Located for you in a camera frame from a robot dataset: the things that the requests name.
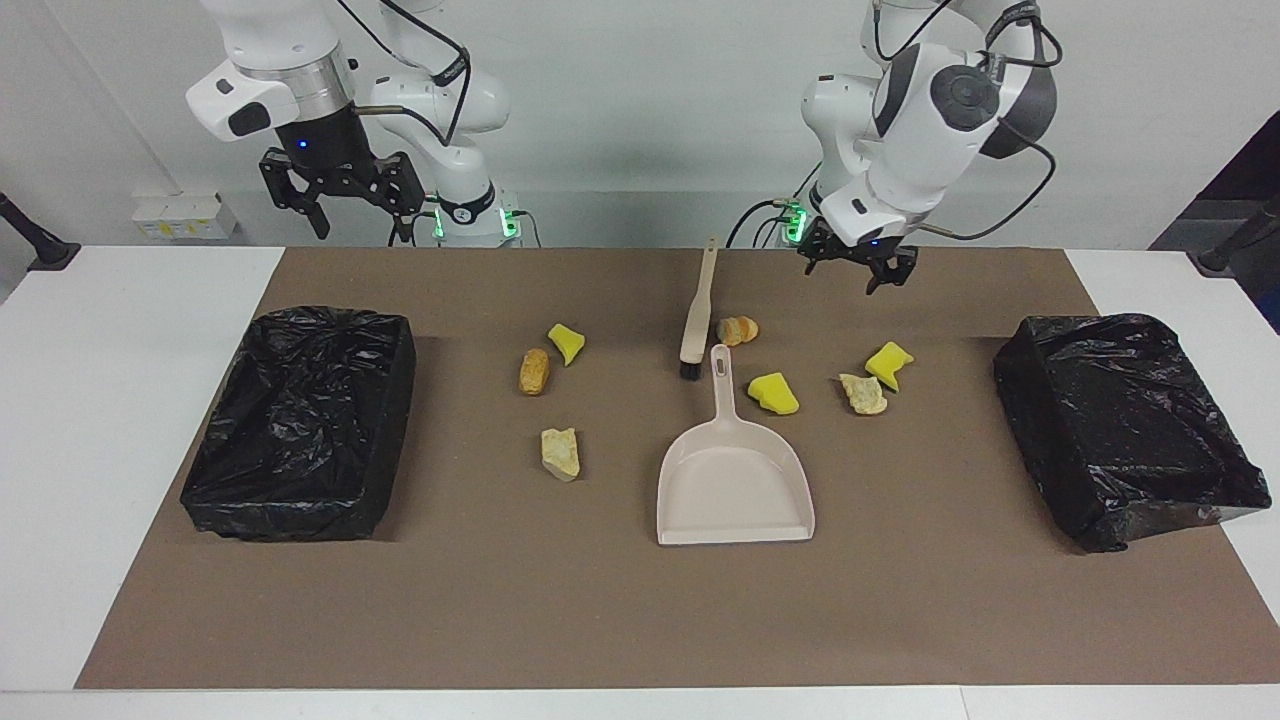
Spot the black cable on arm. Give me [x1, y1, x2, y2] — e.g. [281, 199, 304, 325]
[335, 0, 473, 149]
[873, 0, 1063, 243]

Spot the notched yellow sponge piece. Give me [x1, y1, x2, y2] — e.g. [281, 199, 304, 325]
[864, 341, 915, 392]

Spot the pale cream bread chunk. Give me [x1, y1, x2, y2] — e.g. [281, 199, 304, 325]
[541, 427, 582, 483]

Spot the bin lined with black bag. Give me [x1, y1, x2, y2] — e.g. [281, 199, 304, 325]
[993, 313, 1273, 554]
[180, 306, 417, 543]

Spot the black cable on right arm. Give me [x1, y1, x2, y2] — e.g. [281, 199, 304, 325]
[335, 0, 473, 149]

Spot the white box on floor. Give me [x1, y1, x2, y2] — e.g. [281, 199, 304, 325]
[132, 192, 239, 242]

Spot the black stand pole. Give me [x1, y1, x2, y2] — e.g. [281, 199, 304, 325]
[1197, 197, 1280, 276]
[0, 190, 81, 272]

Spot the wooden brush with black bristles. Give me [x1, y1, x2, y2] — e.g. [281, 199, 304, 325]
[678, 237, 721, 383]

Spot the beige plastic dustpan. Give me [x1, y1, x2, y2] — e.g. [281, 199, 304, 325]
[656, 344, 816, 546]

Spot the large yellow sponge piece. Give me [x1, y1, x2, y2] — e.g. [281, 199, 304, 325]
[747, 372, 801, 417]

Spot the brown table mat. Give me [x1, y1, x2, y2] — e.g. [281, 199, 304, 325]
[75, 247, 1280, 691]

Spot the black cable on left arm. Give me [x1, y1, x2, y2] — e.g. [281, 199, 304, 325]
[873, 0, 1063, 243]

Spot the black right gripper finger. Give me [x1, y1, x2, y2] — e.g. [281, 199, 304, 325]
[385, 152, 426, 244]
[260, 148, 331, 241]

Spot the pale crumbly bread chunk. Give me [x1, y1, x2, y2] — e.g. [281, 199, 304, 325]
[839, 373, 889, 416]

